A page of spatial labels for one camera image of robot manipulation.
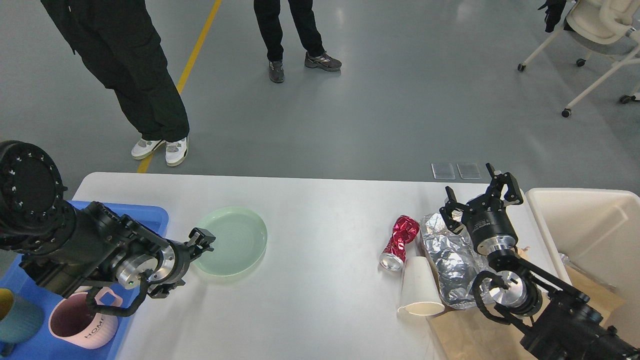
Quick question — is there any black garment on chair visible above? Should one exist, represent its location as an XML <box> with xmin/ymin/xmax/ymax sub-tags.
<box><xmin>537</xmin><ymin>0</ymin><xmax>567</xmax><ymax>34</ymax></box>

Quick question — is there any pink HOME mug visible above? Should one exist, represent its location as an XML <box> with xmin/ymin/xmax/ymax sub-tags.
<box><xmin>48</xmin><ymin>291</ymin><xmax>119</xmax><ymax>350</ymax></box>

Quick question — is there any brown paper bag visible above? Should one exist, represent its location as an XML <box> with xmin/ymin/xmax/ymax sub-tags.
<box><xmin>429</xmin><ymin>264</ymin><xmax>626</xmax><ymax>360</ymax></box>

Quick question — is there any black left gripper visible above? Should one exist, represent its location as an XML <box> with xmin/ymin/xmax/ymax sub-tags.
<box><xmin>116</xmin><ymin>227</ymin><xmax>216</xmax><ymax>299</ymax></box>

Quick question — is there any person in dark sneakers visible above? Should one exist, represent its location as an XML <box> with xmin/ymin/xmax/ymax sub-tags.
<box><xmin>253</xmin><ymin>0</ymin><xmax>343</xmax><ymax>84</ymax></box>

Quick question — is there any teal mug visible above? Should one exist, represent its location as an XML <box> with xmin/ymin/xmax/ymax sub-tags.
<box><xmin>0</xmin><ymin>288</ymin><xmax>45</xmax><ymax>344</ymax></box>

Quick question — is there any blue plastic tray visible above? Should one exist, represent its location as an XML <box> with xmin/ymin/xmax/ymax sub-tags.
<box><xmin>0</xmin><ymin>203</ymin><xmax>169</xmax><ymax>360</ymax></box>

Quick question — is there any white paper cup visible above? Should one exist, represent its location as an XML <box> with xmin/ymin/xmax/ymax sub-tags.
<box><xmin>397</xmin><ymin>256</ymin><xmax>445</xmax><ymax>317</ymax></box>

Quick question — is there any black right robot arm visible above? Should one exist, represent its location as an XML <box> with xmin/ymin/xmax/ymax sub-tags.
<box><xmin>439</xmin><ymin>163</ymin><xmax>639</xmax><ymax>360</ymax></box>

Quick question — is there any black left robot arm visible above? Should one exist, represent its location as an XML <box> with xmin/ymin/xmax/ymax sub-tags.
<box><xmin>0</xmin><ymin>140</ymin><xmax>216</xmax><ymax>317</ymax></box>

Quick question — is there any beige plastic bin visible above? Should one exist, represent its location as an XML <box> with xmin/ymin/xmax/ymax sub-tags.
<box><xmin>526</xmin><ymin>187</ymin><xmax>640</xmax><ymax>346</ymax></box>

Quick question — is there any clear floor plate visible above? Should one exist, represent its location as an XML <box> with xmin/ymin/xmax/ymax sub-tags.
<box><xmin>430</xmin><ymin>162</ymin><xmax>457</xmax><ymax>180</ymax></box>
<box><xmin>456</xmin><ymin>162</ymin><xmax>482</xmax><ymax>180</ymax></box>

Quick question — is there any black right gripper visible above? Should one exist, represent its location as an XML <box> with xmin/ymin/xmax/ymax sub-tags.
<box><xmin>439</xmin><ymin>162</ymin><xmax>524</xmax><ymax>256</ymax></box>

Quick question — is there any white office chair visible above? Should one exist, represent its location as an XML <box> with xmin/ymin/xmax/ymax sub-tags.
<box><xmin>518</xmin><ymin>0</ymin><xmax>640</xmax><ymax>118</ymax></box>

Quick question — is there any person in white sneakers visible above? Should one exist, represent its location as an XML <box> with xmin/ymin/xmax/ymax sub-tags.
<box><xmin>42</xmin><ymin>0</ymin><xmax>190</xmax><ymax>167</ymax></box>

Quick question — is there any crumpled aluminium foil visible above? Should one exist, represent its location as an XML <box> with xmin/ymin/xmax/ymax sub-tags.
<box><xmin>419</xmin><ymin>213</ymin><xmax>491</xmax><ymax>310</ymax></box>

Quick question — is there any mint green plate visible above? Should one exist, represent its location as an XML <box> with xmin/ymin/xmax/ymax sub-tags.
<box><xmin>193</xmin><ymin>206</ymin><xmax>268</xmax><ymax>277</ymax></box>

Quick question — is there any crushed red can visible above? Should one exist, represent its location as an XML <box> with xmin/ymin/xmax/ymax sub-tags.
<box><xmin>379</xmin><ymin>215</ymin><xmax>420</xmax><ymax>272</ymax></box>

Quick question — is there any clear floor plate right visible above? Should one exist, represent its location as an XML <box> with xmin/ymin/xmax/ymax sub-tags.
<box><xmin>456</xmin><ymin>162</ymin><xmax>482</xmax><ymax>180</ymax></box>

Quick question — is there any clear floor plate left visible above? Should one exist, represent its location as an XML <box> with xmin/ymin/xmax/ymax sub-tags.
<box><xmin>430</xmin><ymin>162</ymin><xmax>457</xmax><ymax>180</ymax></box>

